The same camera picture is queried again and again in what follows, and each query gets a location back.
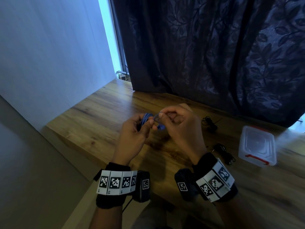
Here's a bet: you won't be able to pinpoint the person's left hand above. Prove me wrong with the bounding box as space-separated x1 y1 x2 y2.
112 114 158 166

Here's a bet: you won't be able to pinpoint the person's right hand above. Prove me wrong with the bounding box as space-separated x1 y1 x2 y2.
152 105 208 165

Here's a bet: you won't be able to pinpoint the black earphones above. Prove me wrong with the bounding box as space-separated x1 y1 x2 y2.
201 116 223 133
212 143 236 165

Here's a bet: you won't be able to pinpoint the blue cable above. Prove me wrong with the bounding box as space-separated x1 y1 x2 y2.
138 113 166 131

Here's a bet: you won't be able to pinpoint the clear plastic box red handle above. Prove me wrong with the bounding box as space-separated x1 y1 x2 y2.
238 125 277 168

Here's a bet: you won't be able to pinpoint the person's right forearm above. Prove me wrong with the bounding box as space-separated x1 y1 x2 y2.
215 197 262 229

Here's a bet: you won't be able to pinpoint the person's left forearm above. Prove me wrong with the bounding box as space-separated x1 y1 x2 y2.
89 206 123 229

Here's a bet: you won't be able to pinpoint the left wristband with marker tags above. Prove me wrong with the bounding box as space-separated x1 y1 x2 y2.
96 162 138 209

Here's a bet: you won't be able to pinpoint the wristband with marker tags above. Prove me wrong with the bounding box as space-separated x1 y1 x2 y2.
96 162 138 209
192 152 238 203

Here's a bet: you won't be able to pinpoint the right wristband with marker tags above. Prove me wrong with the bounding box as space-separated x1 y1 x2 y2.
192 152 238 203

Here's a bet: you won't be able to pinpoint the dark leaf-patterned curtain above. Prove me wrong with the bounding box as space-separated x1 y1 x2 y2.
110 0 305 128

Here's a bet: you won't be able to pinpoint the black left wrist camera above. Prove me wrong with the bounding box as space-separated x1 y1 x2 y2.
133 170 151 203

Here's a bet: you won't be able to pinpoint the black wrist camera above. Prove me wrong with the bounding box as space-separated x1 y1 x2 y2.
133 170 151 203
174 168 200 202

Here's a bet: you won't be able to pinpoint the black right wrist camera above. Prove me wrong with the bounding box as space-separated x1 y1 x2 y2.
174 168 200 202

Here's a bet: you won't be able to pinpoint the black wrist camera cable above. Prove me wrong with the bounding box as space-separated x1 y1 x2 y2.
122 197 134 212

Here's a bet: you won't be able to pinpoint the white window frame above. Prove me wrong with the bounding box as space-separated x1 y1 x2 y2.
288 112 305 133
98 0 132 82

